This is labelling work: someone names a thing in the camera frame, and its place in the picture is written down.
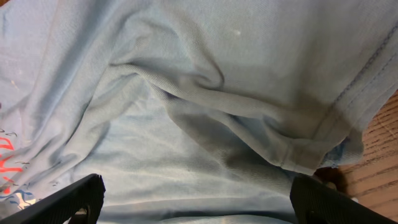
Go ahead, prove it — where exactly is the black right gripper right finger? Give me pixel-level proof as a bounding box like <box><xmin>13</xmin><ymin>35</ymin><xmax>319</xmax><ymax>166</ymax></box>
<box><xmin>290</xmin><ymin>175</ymin><xmax>395</xmax><ymax>224</ymax></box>

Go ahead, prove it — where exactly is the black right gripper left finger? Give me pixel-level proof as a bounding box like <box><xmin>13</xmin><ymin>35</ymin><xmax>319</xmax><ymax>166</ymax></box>
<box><xmin>1</xmin><ymin>174</ymin><xmax>106</xmax><ymax>224</ymax></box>

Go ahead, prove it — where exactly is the light blue printed t-shirt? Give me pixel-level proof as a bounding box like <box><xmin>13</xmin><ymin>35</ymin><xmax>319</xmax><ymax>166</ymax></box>
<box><xmin>1</xmin><ymin>0</ymin><xmax>397</xmax><ymax>223</ymax></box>

